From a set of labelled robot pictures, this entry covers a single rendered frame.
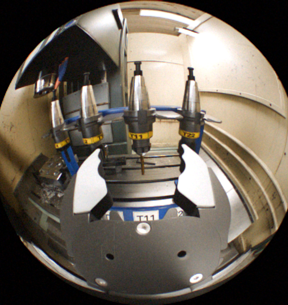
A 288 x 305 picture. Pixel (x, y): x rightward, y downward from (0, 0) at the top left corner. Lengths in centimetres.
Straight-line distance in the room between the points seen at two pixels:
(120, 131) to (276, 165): 108
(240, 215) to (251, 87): 64
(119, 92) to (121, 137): 39
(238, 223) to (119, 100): 113
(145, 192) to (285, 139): 69
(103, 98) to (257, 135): 100
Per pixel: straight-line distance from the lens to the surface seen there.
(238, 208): 64
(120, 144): 91
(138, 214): 33
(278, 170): 54
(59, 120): 28
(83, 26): 39
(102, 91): 83
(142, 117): 18
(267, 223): 64
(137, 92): 19
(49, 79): 56
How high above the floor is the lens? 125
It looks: 31 degrees down
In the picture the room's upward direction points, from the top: 2 degrees counter-clockwise
